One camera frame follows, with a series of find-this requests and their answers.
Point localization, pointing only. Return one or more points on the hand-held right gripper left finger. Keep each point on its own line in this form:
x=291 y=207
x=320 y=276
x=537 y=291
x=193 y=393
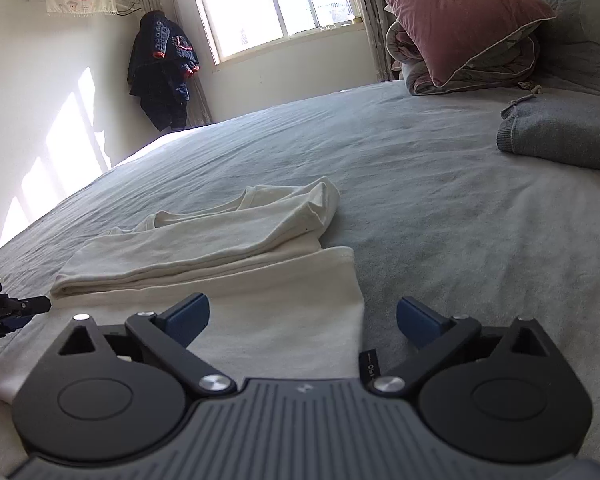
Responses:
x=187 y=320

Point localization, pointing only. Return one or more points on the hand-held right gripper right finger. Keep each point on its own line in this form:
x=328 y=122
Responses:
x=416 y=321

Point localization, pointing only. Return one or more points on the white bear print t-shirt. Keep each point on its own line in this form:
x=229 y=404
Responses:
x=260 y=260

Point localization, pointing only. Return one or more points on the grey knit sweater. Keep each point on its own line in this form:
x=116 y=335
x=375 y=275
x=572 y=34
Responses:
x=560 y=130

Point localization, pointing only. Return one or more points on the dark hanging jackets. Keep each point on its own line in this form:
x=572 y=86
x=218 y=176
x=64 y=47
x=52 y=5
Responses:
x=160 y=70

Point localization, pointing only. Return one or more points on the small beige scrunchie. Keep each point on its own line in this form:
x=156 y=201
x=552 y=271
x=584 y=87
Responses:
x=530 y=88

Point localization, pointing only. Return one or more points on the folded grey pink quilt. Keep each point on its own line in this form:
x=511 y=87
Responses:
x=495 y=70

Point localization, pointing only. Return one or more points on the pink velvet pillow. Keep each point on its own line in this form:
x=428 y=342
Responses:
x=455 y=10

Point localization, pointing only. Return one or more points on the sliding glass window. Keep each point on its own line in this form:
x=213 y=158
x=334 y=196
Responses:
x=270 y=0

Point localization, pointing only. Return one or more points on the grey quilted headboard cover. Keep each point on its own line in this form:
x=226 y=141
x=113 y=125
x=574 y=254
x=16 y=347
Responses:
x=580 y=20

